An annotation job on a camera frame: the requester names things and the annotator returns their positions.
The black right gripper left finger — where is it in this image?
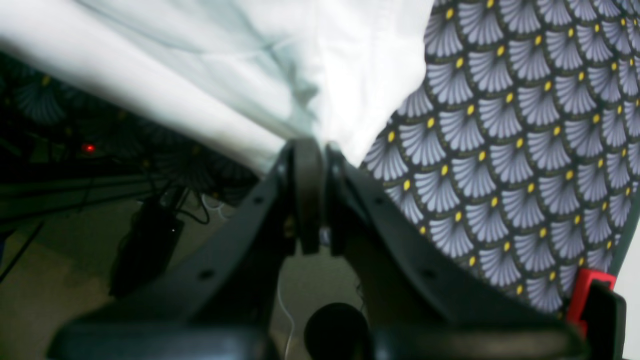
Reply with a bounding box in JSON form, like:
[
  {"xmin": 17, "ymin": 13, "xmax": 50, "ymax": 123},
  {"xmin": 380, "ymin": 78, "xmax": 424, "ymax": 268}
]
[{"xmin": 47, "ymin": 137, "xmax": 323, "ymax": 360}]

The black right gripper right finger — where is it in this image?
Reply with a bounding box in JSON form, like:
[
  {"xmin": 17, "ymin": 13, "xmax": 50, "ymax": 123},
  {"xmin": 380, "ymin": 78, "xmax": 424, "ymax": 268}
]
[{"xmin": 325, "ymin": 144, "xmax": 588, "ymax": 360}]

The white T-shirt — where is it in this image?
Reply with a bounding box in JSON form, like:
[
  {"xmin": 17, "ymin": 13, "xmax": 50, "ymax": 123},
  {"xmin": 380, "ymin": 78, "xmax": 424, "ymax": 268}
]
[{"xmin": 0, "ymin": 0, "xmax": 434, "ymax": 174}]

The black power adapter brick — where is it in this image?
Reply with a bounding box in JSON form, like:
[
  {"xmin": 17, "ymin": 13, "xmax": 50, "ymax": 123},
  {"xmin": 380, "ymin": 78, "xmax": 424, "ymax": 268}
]
[{"xmin": 109, "ymin": 198, "xmax": 185, "ymax": 299}]

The red table clamp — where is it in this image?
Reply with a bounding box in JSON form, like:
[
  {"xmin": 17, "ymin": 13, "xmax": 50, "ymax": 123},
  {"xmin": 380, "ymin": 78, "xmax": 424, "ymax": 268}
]
[{"xmin": 566, "ymin": 268, "xmax": 627, "ymax": 360}]

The fan patterned grey tablecloth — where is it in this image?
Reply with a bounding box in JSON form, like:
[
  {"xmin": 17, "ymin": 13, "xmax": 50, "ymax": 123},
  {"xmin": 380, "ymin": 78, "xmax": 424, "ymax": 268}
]
[{"xmin": 1, "ymin": 0, "xmax": 639, "ymax": 314}]

